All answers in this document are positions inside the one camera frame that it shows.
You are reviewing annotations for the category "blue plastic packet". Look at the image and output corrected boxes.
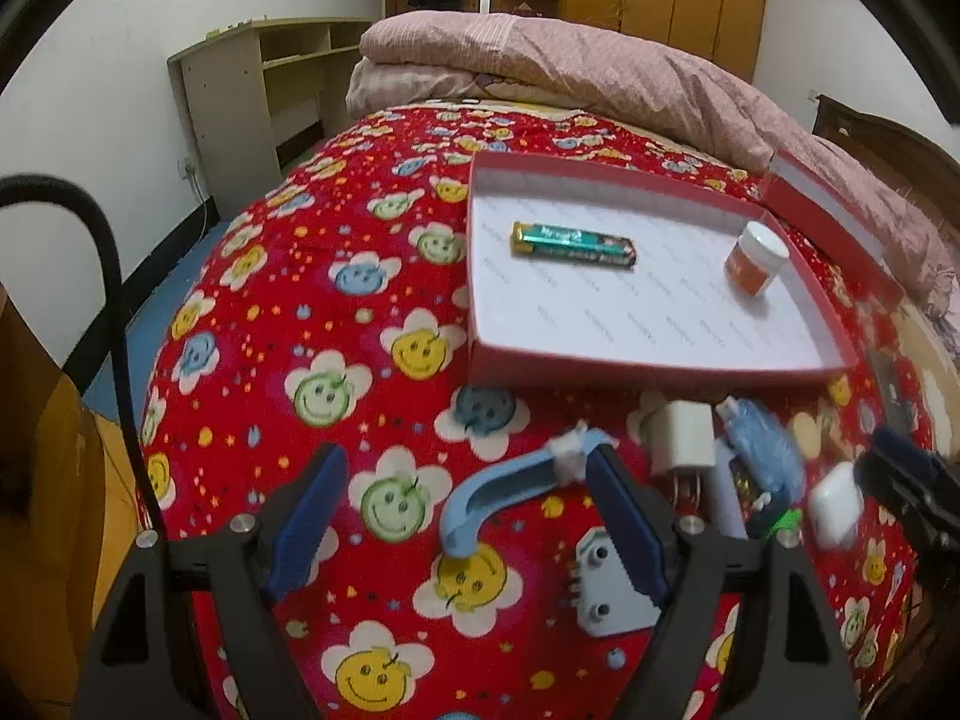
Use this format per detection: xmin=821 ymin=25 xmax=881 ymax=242
xmin=716 ymin=396 xmax=807 ymax=496

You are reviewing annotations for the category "small beige object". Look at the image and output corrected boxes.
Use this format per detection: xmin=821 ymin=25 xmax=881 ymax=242
xmin=787 ymin=412 xmax=826 ymax=458

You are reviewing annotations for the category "red box lid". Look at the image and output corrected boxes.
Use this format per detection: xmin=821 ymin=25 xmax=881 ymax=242
xmin=761 ymin=150 xmax=905 ymax=312

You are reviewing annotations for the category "white charger plug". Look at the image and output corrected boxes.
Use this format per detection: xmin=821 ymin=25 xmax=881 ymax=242
xmin=646 ymin=399 xmax=717 ymax=503

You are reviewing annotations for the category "white tube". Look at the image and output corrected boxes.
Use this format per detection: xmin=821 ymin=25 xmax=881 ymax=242
xmin=709 ymin=439 xmax=751 ymax=541

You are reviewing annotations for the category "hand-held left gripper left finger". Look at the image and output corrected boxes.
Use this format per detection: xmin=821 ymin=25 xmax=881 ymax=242
xmin=75 ymin=442 xmax=350 ymax=720

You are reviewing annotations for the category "green battery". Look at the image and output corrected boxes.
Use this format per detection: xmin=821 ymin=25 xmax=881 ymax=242
xmin=511 ymin=221 xmax=638 ymax=269

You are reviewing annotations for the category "orange jar with white lid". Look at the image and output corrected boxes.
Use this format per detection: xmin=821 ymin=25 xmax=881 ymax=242
xmin=722 ymin=223 xmax=791 ymax=297

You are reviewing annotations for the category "red smiley flower blanket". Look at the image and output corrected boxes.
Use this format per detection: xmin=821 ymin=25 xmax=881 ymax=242
xmin=135 ymin=101 xmax=938 ymax=720

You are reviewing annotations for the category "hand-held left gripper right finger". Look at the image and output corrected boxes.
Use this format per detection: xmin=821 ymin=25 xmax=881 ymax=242
xmin=585 ymin=446 xmax=863 ymax=720

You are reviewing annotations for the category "black cable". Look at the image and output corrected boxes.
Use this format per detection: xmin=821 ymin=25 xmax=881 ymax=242
xmin=0 ymin=174 xmax=170 ymax=541

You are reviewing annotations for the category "white earbuds case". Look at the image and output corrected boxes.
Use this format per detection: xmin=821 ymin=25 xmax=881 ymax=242
xmin=808 ymin=461 xmax=863 ymax=548

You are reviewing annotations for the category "red cardboard box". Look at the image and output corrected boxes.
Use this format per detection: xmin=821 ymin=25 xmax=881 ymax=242
xmin=465 ymin=150 xmax=860 ymax=391

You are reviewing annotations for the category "dark wooden headboard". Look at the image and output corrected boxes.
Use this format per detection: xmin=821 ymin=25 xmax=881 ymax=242
xmin=814 ymin=94 xmax=960 ymax=271

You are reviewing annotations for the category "small green toy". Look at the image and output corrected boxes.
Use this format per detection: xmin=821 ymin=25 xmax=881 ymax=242
xmin=750 ymin=491 xmax=803 ymax=541

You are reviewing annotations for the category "wooden cabinet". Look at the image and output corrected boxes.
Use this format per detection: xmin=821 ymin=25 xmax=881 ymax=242
xmin=0 ymin=281 xmax=162 ymax=720

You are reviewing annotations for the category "grey rectangular device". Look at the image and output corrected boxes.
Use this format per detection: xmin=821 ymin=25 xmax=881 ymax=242
xmin=870 ymin=349 xmax=920 ymax=428

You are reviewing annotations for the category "pink quilt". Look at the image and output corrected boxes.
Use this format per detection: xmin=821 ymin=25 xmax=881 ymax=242
xmin=345 ymin=11 xmax=960 ymax=361

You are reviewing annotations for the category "beige shelf desk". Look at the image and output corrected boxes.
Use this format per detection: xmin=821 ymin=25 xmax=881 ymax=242
xmin=166 ymin=17 xmax=374 ymax=218

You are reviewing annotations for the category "light blue curved plastic piece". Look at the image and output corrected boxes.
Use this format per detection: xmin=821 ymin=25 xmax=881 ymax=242
xmin=439 ymin=424 xmax=620 ymax=560

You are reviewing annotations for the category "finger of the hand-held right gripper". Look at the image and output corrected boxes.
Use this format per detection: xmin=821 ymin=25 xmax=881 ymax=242
xmin=855 ymin=426 xmax=960 ymax=563

